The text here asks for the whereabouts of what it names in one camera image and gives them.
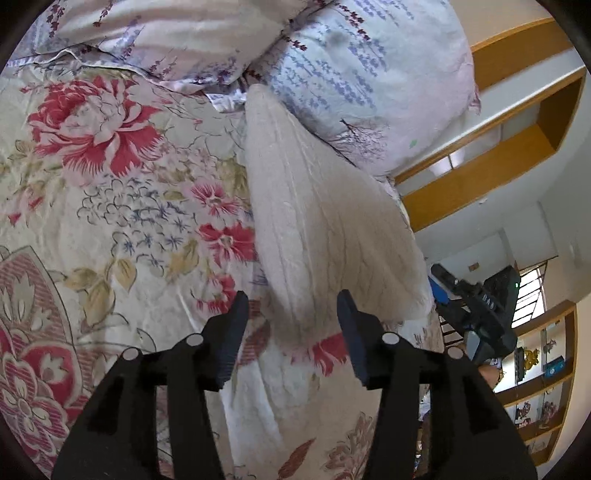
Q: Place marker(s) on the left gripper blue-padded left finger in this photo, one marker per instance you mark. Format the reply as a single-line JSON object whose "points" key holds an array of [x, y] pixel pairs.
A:
{"points": [[115, 436]]}

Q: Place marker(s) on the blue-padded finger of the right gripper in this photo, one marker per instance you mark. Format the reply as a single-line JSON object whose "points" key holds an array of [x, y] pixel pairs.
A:
{"points": [[439, 293], [455, 285]]}

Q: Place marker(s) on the beige cable-knit sweater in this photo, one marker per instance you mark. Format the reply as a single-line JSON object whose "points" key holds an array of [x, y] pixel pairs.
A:
{"points": [[323, 226]]}

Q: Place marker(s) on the person's right hand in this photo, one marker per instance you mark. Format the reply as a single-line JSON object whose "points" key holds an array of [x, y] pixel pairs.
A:
{"points": [[491, 374]]}

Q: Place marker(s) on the wooden bookshelf with trinkets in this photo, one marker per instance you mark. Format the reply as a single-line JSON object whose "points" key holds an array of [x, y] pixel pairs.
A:
{"points": [[538, 379]]}

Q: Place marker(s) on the blue pink floral right pillow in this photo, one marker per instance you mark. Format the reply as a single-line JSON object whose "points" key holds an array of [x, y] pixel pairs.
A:
{"points": [[379, 81]]}

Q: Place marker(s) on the floral bed sheet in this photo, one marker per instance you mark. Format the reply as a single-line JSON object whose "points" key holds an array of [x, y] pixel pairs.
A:
{"points": [[126, 222]]}

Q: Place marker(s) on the pink floral left pillow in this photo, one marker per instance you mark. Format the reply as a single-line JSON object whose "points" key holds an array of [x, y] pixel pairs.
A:
{"points": [[184, 46]]}

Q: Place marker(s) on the wooden wall shelf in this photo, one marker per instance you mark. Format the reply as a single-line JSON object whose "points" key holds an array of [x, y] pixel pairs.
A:
{"points": [[508, 120]]}

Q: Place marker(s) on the wooden headboard frame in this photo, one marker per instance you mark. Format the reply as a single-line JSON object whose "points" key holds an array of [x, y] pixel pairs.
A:
{"points": [[503, 115]]}

